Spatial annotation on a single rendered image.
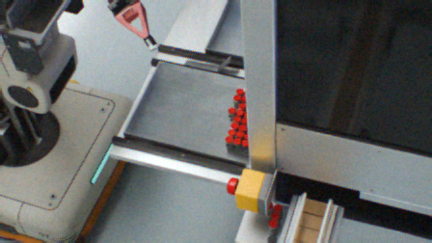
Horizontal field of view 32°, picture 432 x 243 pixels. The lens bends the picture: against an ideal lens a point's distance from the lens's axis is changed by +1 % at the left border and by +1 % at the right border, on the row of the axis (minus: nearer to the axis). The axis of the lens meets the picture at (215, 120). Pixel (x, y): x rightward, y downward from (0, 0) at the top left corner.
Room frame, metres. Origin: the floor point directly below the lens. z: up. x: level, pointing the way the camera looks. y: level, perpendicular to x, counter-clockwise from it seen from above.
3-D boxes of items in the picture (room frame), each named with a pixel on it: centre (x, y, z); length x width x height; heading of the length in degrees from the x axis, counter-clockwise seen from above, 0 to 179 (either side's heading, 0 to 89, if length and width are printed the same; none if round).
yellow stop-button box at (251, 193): (0.89, -0.07, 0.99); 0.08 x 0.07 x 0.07; 66
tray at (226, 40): (1.48, -0.20, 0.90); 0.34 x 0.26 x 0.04; 66
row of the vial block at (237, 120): (1.17, -0.06, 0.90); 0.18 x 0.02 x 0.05; 155
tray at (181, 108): (1.21, 0.04, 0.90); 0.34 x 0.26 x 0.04; 65
